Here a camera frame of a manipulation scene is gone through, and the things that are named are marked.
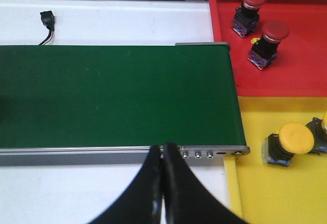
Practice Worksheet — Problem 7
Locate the black sensor with cable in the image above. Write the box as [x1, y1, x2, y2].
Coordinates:
[39, 11, 55, 46]

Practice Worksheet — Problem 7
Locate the yellow plastic tray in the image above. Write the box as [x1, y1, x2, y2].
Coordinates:
[224, 97, 326, 223]

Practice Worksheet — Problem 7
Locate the aluminium conveyor frame rail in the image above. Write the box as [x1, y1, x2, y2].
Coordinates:
[0, 41, 251, 166]

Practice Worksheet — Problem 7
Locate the red plastic tray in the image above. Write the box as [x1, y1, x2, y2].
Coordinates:
[209, 0, 326, 97]

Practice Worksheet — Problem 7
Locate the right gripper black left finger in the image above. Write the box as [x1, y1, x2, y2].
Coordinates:
[91, 145, 162, 223]

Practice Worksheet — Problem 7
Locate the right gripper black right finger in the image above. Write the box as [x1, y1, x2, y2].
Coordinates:
[162, 143, 246, 223]

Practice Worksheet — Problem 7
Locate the yellow mushroom push button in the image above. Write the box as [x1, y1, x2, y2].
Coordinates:
[306, 111, 326, 155]
[262, 122, 314, 167]

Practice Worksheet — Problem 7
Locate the red mushroom push button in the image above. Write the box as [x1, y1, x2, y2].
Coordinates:
[247, 20, 290, 70]
[231, 0, 266, 38]

